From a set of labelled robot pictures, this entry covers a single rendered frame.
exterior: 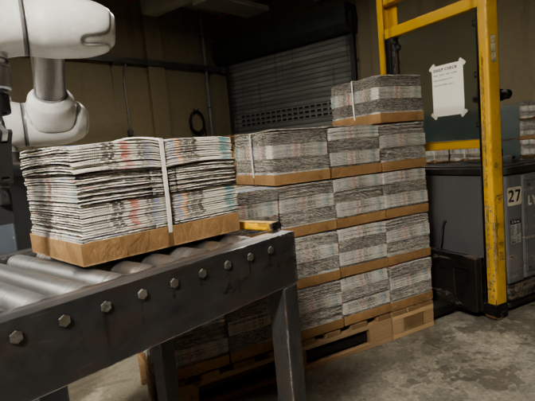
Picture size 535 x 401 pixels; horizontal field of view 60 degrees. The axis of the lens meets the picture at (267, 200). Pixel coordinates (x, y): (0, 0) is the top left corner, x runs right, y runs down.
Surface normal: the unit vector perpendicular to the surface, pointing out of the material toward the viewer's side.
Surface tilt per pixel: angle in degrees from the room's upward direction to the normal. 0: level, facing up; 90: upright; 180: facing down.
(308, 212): 90
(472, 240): 90
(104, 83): 90
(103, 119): 90
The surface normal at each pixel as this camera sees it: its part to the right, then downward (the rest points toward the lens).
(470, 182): -0.87, 0.13
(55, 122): 0.45, 0.71
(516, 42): -0.65, 0.14
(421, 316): 0.48, 0.05
